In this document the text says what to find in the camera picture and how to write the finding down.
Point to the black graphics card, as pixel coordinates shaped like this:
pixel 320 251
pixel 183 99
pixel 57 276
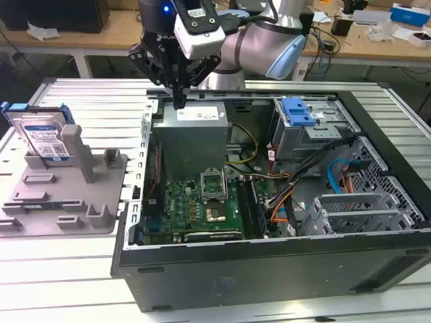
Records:
pixel 215 236

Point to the CPU socket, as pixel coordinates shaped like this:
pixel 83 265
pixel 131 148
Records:
pixel 216 215

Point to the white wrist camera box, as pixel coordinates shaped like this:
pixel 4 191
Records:
pixel 202 43

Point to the grey parts rack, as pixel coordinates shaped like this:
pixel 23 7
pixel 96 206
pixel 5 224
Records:
pixel 67 195

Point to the flat grey device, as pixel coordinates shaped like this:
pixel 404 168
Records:
pixel 370 17

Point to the large black box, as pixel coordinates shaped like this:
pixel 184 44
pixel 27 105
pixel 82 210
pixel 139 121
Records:
pixel 67 17

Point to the small black box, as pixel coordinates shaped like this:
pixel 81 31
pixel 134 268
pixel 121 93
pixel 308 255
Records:
pixel 341 27

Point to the clear plastic bag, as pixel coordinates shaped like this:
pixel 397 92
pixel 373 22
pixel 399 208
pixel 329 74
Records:
pixel 384 32

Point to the metal disk bay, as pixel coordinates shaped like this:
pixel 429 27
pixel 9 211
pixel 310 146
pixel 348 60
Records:
pixel 400 218

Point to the black RAM slot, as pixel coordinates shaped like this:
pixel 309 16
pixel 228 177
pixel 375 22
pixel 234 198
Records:
pixel 245 208

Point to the long wooden desk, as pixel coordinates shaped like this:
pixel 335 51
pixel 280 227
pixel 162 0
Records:
pixel 101 38

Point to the installed RAM stick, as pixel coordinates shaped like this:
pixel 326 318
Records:
pixel 258 208

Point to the blue cardboard box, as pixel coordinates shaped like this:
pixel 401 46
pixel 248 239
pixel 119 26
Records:
pixel 409 15

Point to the grey power supply unit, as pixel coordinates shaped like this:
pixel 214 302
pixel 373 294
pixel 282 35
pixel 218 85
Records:
pixel 188 141

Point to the white open box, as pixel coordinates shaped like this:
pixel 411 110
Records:
pixel 421 38

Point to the black PC case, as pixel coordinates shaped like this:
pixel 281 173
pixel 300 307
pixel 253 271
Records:
pixel 269 282

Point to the blue drive cage latch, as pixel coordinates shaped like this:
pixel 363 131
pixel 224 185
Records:
pixel 296 111

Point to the black case fan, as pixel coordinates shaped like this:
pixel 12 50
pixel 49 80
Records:
pixel 155 168

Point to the green motherboard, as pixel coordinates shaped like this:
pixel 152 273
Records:
pixel 182 205

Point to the RAM stick with white label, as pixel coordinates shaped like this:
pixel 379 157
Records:
pixel 37 206

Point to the metal optical drive cage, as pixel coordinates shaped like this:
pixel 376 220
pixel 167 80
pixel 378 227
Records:
pixel 296 141

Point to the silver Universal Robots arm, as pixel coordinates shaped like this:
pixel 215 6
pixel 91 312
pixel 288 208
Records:
pixel 256 43

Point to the hard disk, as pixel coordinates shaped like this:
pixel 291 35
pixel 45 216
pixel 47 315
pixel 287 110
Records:
pixel 43 134

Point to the black desktop box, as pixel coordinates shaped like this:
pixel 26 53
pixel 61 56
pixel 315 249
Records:
pixel 308 23

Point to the crumpled white plastic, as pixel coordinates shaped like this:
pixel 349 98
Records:
pixel 42 32

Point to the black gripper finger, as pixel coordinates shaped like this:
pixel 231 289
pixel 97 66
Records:
pixel 203 70
pixel 151 64

